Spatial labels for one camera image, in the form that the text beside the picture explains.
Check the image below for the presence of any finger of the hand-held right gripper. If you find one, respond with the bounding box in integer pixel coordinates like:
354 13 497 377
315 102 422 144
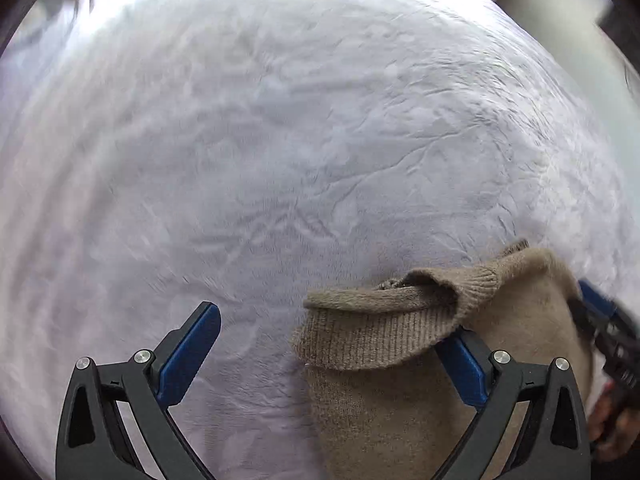
577 279 626 326
569 299 608 357

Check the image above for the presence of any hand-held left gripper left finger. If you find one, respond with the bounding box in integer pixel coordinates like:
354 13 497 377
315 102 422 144
55 301 222 480

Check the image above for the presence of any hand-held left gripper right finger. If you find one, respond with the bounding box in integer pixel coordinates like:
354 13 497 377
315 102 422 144
434 329 592 480

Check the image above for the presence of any brown knit sweater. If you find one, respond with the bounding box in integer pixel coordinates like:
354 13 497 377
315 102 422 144
292 239 597 480

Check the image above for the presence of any person's right hand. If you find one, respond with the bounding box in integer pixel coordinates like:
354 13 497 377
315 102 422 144
587 380 640 463

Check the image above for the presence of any lavender bed blanket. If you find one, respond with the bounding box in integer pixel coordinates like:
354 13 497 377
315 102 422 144
0 0 636 480

